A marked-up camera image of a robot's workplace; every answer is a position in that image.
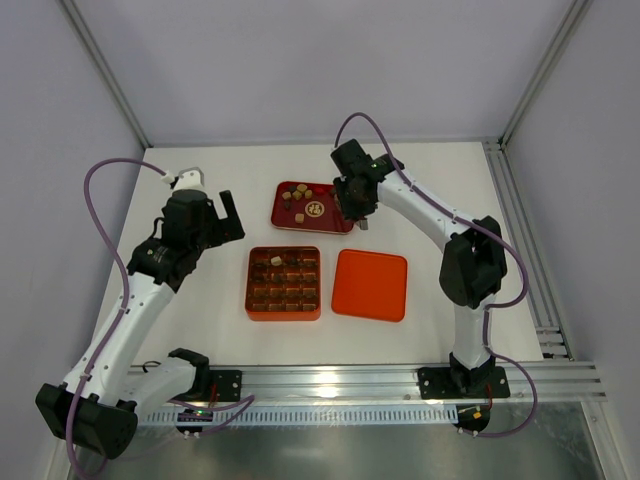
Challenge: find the dark red metal tray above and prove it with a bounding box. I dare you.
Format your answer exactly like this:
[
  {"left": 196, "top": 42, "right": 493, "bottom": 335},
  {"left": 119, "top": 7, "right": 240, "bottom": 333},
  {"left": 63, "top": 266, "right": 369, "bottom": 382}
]
[{"left": 271, "top": 181, "right": 354, "bottom": 234}]

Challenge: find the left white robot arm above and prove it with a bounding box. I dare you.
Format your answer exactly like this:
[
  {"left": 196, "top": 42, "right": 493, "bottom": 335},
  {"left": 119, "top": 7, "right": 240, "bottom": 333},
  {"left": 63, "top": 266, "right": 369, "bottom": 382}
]
[{"left": 35, "top": 189, "right": 245, "bottom": 460}]

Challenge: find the orange box lid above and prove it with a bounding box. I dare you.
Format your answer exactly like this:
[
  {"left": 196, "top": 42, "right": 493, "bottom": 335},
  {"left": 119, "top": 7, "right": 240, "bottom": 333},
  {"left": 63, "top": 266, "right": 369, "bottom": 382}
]
[{"left": 331, "top": 249, "right": 408, "bottom": 323}]

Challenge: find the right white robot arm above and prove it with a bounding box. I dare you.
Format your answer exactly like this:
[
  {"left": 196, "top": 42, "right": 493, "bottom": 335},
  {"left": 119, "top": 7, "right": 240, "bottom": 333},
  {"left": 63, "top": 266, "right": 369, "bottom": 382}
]
[{"left": 331, "top": 151, "right": 507, "bottom": 395}]

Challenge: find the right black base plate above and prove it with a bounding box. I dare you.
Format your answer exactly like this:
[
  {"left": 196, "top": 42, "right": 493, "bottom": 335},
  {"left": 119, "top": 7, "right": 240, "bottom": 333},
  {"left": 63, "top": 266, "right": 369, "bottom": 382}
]
[{"left": 417, "top": 366, "right": 511, "bottom": 400}]

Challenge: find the orange compartment chocolate box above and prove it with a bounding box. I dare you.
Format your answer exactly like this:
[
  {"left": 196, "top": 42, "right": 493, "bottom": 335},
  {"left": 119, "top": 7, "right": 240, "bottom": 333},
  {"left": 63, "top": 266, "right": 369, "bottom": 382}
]
[{"left": 244, "top": 246, "right": 322, "bottom": 322}]

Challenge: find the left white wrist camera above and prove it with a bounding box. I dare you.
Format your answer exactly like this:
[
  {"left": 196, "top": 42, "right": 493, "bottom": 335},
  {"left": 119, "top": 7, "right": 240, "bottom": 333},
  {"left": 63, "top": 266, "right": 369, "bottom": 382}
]
[{"left": 161, "top": 167, "right": 205, "bottom": 192}]

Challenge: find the white slotted cable duct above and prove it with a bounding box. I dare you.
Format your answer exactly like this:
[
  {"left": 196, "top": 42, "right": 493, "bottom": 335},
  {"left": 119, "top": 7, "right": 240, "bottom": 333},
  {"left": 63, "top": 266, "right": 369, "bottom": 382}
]
[{"left": 140, "top": 402, "right": 458, "bottom": 428}]

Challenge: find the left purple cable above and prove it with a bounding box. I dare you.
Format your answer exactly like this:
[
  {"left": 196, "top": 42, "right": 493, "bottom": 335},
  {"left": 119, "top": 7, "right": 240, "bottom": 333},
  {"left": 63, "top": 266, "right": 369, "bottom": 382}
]
[{"left": 65, "top": 157, "right": 256, "bottom": 480}]

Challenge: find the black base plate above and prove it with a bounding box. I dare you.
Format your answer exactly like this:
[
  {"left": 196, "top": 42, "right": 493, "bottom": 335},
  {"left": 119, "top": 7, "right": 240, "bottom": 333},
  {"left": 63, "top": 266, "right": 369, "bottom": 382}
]
[
  {"left": 417, "top": 366, "right": 511, "bottom": 400},
  {"left": 204, "top": 369, "right": 243, "bottom": 403}
]

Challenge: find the aluminium front rail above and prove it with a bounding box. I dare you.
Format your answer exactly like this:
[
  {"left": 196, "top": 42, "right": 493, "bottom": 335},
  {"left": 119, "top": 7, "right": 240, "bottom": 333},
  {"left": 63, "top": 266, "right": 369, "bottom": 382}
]
[{"left": 211, "top": 361, "right": 607, "bottom": 402}]

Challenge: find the right aluminium frame rail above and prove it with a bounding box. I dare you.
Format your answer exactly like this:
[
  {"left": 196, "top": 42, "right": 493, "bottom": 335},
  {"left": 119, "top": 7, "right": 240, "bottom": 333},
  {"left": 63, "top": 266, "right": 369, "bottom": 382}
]
[{"left": 483, "top": 140, "right": 574, "bottom": 361}]

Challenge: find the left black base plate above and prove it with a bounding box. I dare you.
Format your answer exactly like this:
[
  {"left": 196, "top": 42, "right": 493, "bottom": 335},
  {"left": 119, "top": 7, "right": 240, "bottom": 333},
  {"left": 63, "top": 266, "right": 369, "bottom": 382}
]
[{"left": 204, "top": 369, "right": 243, "bottom": 403}]

